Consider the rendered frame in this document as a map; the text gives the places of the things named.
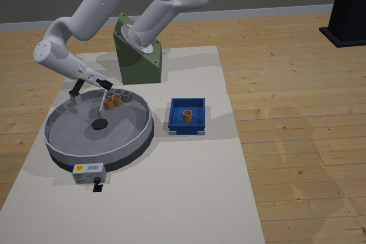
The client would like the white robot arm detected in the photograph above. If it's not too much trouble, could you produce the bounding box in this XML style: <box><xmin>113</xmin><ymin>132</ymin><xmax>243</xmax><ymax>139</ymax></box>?
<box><xmin>33</xmin><ymin>0</ymin><xmax>209</xmax><ymax>106</ymax></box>

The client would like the grey steel bushing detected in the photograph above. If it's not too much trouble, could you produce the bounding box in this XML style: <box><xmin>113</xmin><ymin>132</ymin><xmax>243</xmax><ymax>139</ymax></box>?
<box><xmin>121</xmin><ymin>90</ymin><xmax>131</xmax><ymax>103</ymax></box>
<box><xmin>105</xmin><ymin>92</ymin><xmax>115</xmax><ymax>98</ymax></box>
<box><xmin>114</xmin><ymin>89</ymin><xmax>122</xmax><ymax>100</ymax></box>

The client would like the bronze bushing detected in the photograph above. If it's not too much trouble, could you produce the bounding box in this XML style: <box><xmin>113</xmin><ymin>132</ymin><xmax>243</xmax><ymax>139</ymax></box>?
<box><xmin>104</xmin><ymin>98</ymin><xmax>114</xmax><ymax>110</ymax></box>
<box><xmin>183</xmin><ymin>110</ymin><xmax>192</xmax><ymax>123</ymax></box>
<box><xmin>112</xmin><ymin>94</ymin><xmax>122</xmax><ymax>107</ymax></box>

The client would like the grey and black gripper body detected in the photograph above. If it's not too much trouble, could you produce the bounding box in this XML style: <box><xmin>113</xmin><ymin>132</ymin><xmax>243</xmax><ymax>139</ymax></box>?
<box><xmin>76</xmin><ymin>63</ymin><xmax>106</xmax><ymax>87</ymax></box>

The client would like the blue open-top crate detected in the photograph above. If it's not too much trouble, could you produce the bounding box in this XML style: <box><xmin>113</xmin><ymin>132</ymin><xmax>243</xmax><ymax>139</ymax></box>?
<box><xmin>168</xmin><ymin>98</ymin><xmax>205</xmax><ymax>135</ymax></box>

